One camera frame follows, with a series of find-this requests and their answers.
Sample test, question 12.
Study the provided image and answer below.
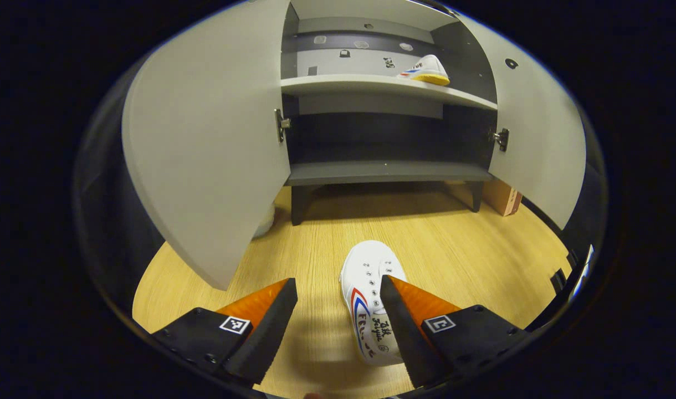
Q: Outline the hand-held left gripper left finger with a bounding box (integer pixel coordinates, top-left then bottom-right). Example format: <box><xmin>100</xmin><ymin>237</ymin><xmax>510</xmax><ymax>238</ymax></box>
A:
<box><xmin>150</xmin><ymin>277</ymin><xmax>299</xmax><ymax>385</ymax></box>

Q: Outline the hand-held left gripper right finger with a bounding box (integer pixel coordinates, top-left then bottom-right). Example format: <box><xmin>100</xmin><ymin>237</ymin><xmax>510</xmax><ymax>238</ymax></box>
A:
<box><xmin>379</xmin><ymin>274</ymin><xmax>532</xmax><ymax>390</ymax></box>

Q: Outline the white canvas shoe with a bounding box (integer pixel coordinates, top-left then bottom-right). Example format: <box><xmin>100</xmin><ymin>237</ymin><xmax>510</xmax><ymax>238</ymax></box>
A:
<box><xmin>339</xmin><ymin>239</ymin><xmax>408</xmax><ymax>366</ymax></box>
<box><xmin>396</xmin><ymin>54</ymin><xmax>451</xmax><ymax>86</ymax></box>

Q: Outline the white cabinet door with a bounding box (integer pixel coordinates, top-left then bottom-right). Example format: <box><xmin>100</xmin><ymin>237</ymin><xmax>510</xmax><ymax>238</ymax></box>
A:
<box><xmin>457</xmin><ymin>14</ymin><xmax>588</xmax><ymax>231</ymax></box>
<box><xmin>121</xmin><ymin>0</ymin><xmax>293</xmax><ymax>291</ymax></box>

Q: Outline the white round container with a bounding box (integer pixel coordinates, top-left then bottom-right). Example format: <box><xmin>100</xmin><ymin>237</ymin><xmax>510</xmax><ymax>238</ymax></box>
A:
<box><xmin>253</xmin><ymin>204</ymin><xmax>276</xmax><ymax>239</ymax></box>

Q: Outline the cardboard box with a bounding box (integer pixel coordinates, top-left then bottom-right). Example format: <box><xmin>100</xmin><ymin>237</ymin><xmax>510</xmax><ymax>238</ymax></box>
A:
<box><xmin>482</xmin><ymin>178</ymin><xmax>523</xmax><ymax>217</ymax></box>

